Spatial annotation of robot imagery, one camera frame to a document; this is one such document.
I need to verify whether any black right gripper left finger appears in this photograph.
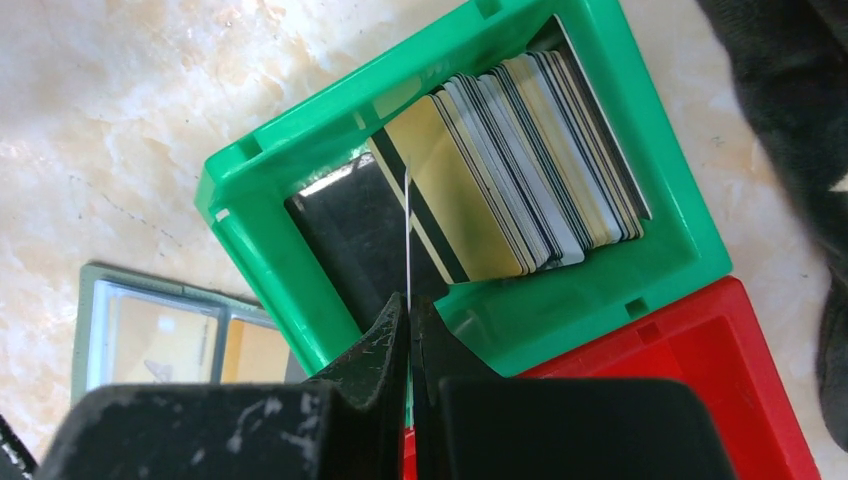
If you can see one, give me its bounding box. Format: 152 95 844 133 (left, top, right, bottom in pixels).
35 293 410 479

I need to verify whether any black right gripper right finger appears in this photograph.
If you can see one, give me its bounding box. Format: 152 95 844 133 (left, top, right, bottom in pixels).
410 296 735 479

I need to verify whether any mint green card holder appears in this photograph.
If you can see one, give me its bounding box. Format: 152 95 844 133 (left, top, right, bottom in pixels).
70 262 308 403

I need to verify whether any thin white card edge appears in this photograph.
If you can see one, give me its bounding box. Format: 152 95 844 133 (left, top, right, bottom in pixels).
403 166 413 313

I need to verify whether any gold card in holder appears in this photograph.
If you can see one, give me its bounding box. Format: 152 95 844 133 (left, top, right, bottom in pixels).
220 318 290 383

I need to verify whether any black card in bin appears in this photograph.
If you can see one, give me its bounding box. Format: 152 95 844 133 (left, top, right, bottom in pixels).
284 153 452 333

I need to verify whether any stack of cards in bin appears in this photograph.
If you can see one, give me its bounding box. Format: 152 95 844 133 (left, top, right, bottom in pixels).
367 15 652 287

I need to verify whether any green plastic bin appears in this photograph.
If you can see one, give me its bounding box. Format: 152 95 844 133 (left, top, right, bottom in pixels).
195 1 732 375

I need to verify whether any red plastic bin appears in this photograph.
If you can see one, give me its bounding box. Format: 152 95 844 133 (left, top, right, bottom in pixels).
402 275 823 480

